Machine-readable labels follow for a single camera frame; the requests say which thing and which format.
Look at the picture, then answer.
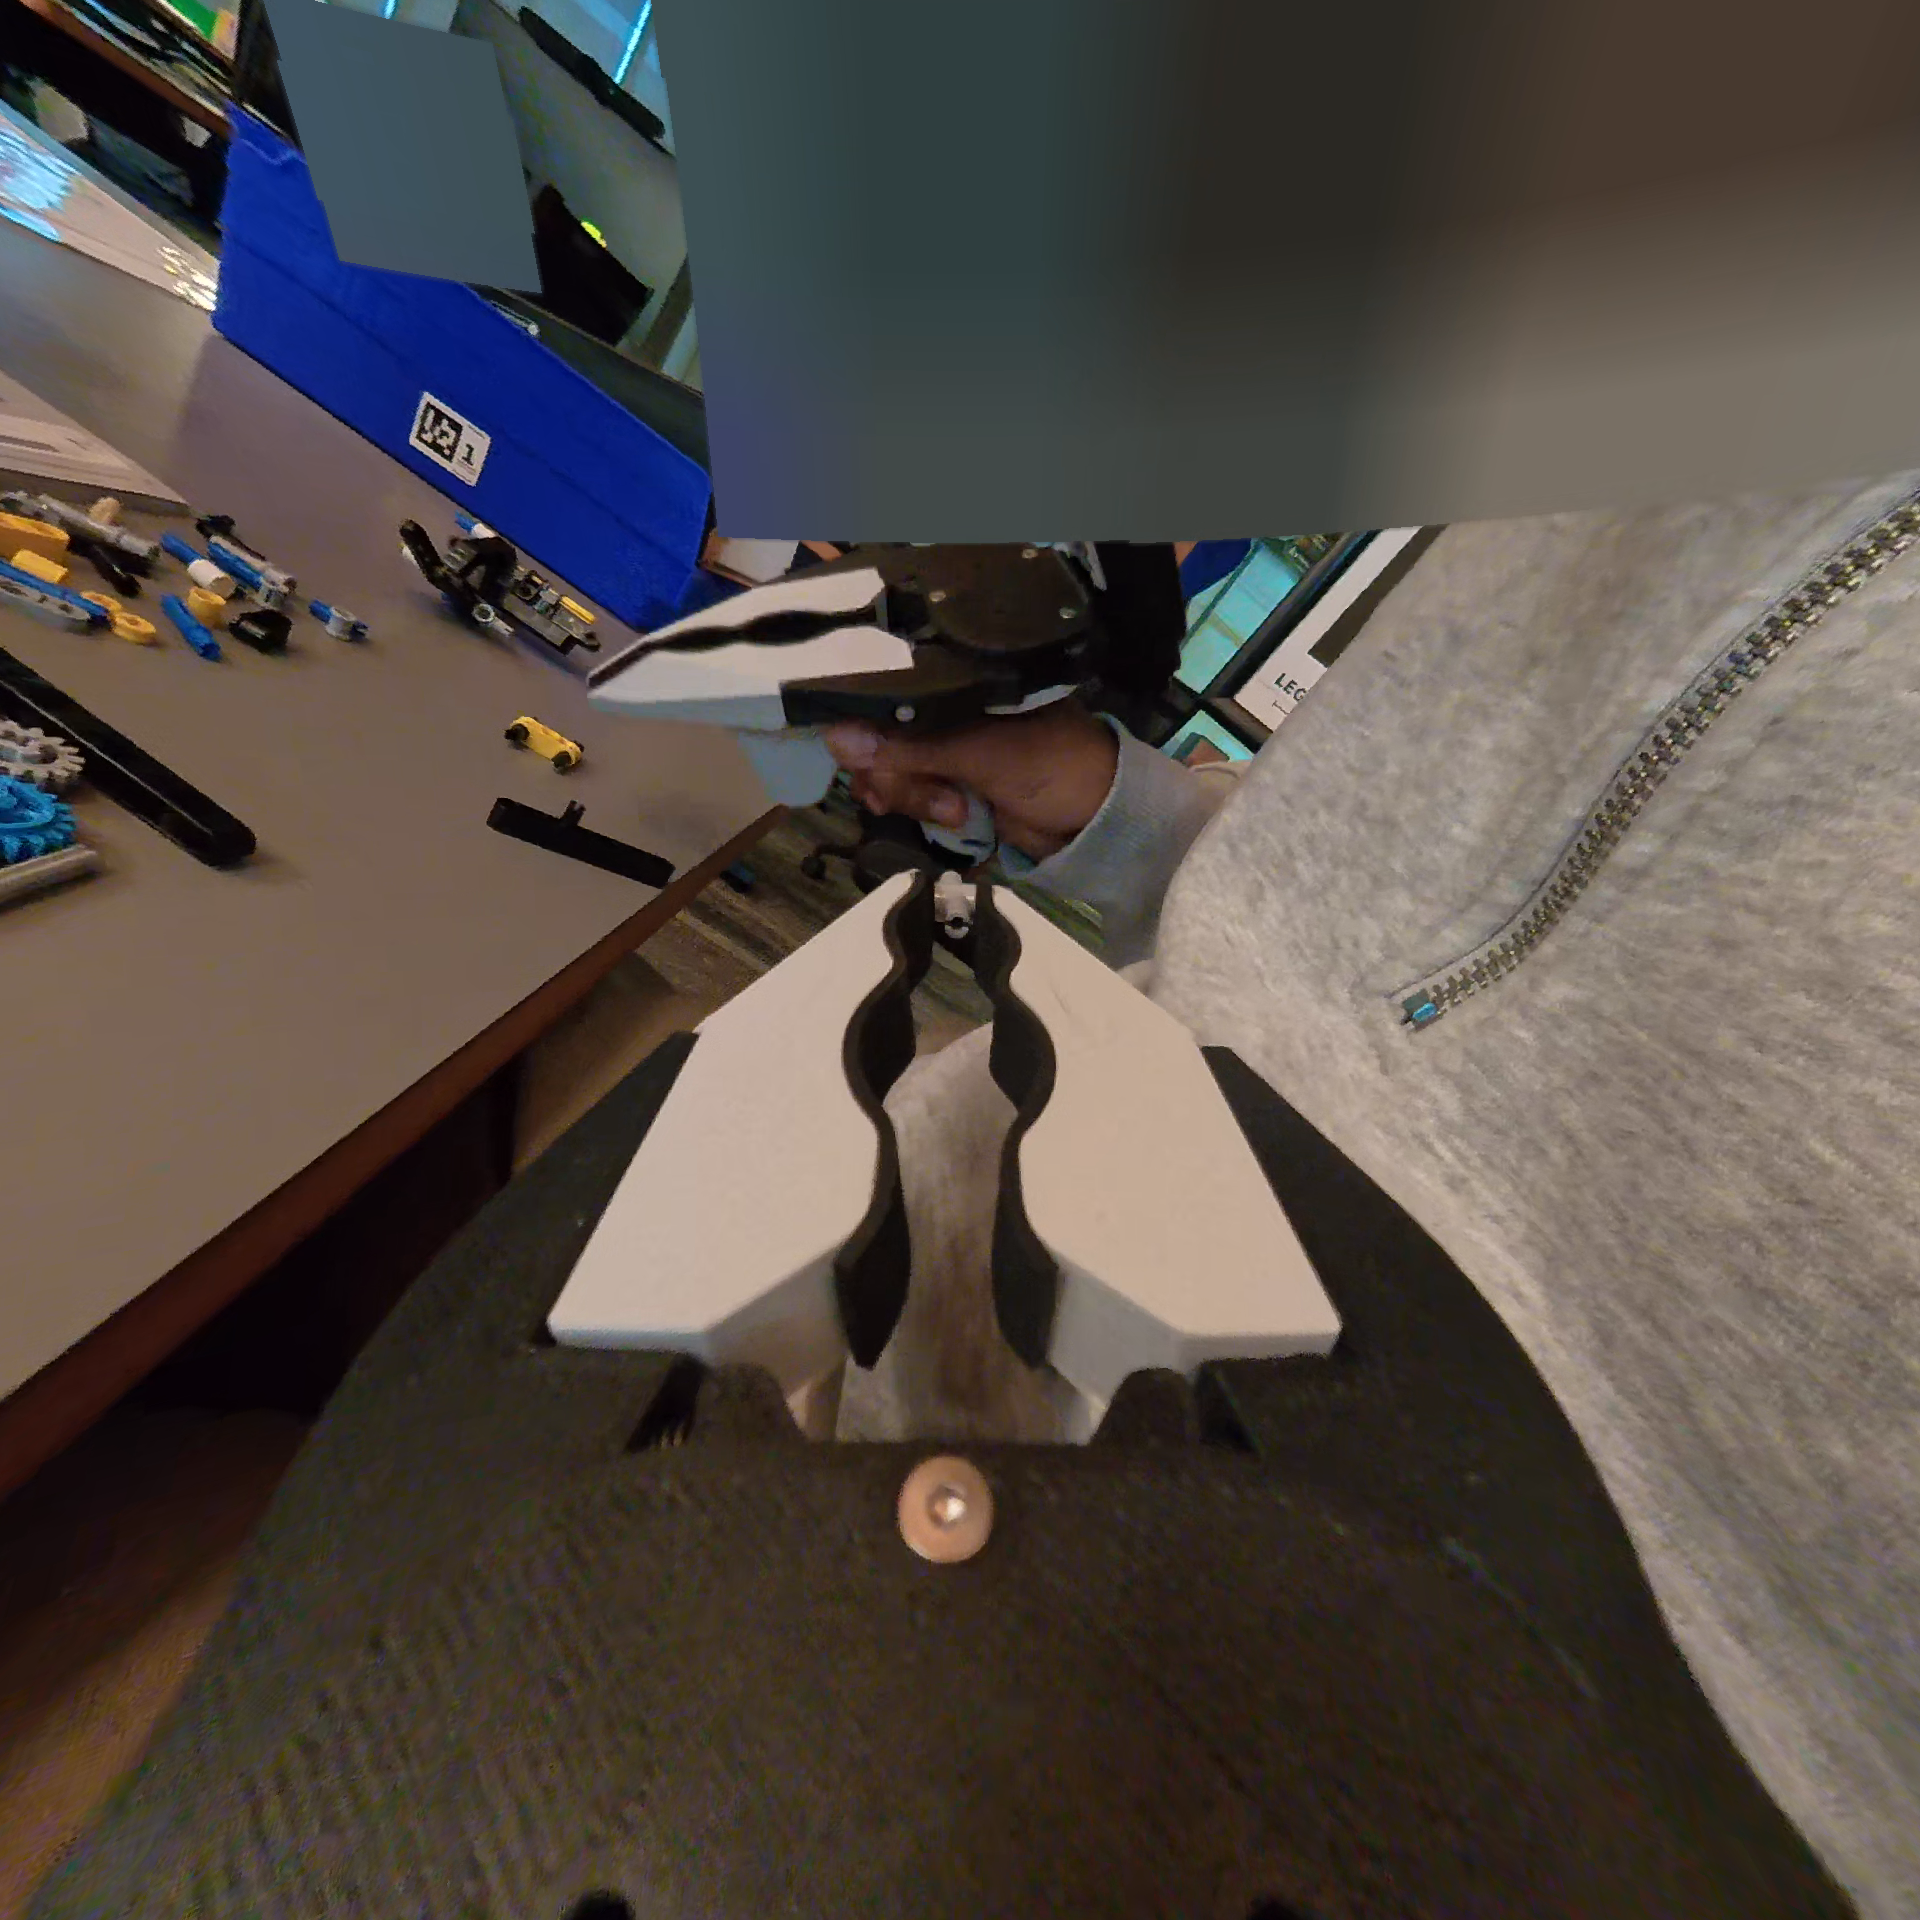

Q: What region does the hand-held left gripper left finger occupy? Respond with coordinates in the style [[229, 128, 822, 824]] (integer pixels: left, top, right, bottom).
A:
[[545, 870, 921, 1442]]

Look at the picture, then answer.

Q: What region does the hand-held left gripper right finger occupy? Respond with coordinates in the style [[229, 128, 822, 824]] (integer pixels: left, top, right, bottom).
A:
[[977, 873, 1344, 1444]]

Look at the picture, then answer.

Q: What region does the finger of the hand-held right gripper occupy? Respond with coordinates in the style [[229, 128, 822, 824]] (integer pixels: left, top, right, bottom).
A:
[[654, 564, 902, 650], [586, 625, 923, 737]]

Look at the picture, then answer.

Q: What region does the short black lego beam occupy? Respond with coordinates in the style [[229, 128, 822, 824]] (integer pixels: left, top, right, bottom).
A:
[[488, 800, 676, 889]]

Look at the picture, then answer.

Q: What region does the person's right forearm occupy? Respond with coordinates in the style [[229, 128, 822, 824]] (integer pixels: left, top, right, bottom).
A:
[[1035, 717, 1254, 963]]

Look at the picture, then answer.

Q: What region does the black lego assembly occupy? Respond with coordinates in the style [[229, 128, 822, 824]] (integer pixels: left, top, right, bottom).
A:
[[400, 517, 605, 656]]

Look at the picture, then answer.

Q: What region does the black and blue lego connector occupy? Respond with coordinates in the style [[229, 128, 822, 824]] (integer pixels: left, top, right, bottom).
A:
[[195, 513, 299, 598]]

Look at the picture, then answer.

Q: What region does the long black lego beam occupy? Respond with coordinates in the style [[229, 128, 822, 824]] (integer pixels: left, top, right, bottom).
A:
[[0, 646, 256, 868]]

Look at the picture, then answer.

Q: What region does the grey lego piston piece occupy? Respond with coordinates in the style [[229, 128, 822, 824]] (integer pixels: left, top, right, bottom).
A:
[[0, 489, 162, 569]]

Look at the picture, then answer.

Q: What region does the blue lego axle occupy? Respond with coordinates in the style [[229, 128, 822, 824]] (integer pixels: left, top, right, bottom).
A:
[[0, 561, 121, 625]]

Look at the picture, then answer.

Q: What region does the person's right hand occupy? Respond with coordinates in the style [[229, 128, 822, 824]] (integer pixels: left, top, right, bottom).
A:
[[825, 701, 1123, 864]]

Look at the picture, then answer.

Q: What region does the white sign board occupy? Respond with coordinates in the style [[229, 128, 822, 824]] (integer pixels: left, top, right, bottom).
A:
[[1241, 526, 1427, 737]]

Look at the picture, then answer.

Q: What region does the grey zip hoodie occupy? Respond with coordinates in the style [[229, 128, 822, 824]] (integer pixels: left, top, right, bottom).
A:
[[1148, 478, 1920, 1920]]

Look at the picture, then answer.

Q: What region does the blue storage bin with tag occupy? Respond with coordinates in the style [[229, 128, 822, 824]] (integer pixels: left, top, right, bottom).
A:
[[213, 102, 714, 634]]

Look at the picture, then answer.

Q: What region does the grey instruction booklet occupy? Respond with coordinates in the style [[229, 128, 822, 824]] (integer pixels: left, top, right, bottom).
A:
[[0, 372, 189, 515]]

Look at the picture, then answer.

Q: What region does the glossy printed sheet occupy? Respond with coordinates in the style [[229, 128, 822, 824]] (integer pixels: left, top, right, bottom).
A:
[[0, 102, 225, 313]]

